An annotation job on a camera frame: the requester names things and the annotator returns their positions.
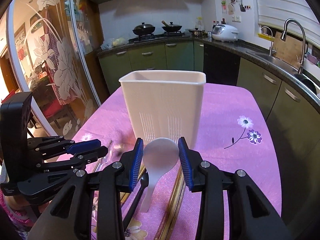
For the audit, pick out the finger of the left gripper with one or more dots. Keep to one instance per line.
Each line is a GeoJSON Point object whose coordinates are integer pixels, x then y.
{"type": "Point", "coordinates": [72, 146]}
{"type": "Point", "coordinates": [77, 161]}

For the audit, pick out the pink floral tablecloth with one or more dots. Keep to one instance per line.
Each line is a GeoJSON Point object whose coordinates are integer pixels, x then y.
{"type": "Point", "coordinates": [219, 141]}

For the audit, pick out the steel kitchen faucet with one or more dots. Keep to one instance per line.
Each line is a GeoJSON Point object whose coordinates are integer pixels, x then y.
{"type": "Point", "coordinates": [284, 35]}

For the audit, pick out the silver metal fork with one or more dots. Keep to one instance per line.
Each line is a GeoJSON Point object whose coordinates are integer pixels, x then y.
{"type": "Point", "coordinates": [113, 150]}

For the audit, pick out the black wok with handle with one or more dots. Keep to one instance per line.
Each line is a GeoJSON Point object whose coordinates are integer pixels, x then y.
{"type": "Point", "coordinates": [171, 27]}

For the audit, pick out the black wok with lid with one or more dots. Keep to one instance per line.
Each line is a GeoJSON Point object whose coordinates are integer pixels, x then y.
{"type": "Point", "coordinates": [144, 29]}

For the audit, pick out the green lower kitchen cabinets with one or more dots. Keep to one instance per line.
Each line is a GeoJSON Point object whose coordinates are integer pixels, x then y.
{"type": "Point", "coordinates": [291, 114]}

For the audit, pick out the white window blind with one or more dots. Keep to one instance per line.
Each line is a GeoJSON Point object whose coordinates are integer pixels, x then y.
{"type": "Point", "coordinates": [275, 12]}

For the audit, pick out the white rice cooker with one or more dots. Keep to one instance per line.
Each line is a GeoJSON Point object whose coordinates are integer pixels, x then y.
{"type": "Point", "coordinates": [225, 33]}

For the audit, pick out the wooden cutting board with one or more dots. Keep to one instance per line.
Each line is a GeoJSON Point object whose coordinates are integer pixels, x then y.
{"type": "Point", "coordinates": [289, 51]}

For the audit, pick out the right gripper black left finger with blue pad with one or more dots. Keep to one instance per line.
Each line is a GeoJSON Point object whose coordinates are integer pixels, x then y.
{"type": "Point", "coordinates": [69, 215]}

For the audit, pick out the floral glass sliding door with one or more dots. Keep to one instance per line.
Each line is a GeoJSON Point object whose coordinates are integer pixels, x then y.
{"type": "Point", "coordinates": [47, 44]}

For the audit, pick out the stainless steel sink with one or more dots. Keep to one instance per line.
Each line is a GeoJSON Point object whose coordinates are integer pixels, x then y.
{"type": "Point", "coordinates": [282, 64]}

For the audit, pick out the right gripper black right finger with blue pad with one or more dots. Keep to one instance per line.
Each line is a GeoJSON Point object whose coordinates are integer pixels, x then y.
{"type": "Point", "coordinates": [251, 215]}

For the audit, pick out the black gas stove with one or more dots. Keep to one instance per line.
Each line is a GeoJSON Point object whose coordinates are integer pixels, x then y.
{"type": "Point", "coordinates": [164, 35]}

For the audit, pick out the white plastic utensil holder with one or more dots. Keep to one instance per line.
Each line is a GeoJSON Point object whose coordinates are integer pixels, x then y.
{"type": "Point", "coordinates": [164, 103]}

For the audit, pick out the gold metal chopstick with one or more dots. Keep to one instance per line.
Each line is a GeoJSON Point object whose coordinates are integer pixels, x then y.
{"type": "Point", "coordinates": [175, 214]}

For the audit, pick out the small steel pot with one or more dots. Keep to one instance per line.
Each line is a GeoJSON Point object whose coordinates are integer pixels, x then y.
{"type": "Point", "coordinates": [196, 32]}

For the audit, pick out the brown wooden chopstick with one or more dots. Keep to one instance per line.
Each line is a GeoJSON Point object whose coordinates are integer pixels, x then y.
{"type": "Point", "coordinates": [163, 219]}

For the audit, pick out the person left hand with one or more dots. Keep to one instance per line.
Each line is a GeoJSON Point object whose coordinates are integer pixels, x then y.
{"type": "Point", "coordinates": [17, 202]}

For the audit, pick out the black handled fork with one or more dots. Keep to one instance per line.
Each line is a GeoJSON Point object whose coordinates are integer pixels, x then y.
{"type": "Point", "coordinates": [144, 182]}

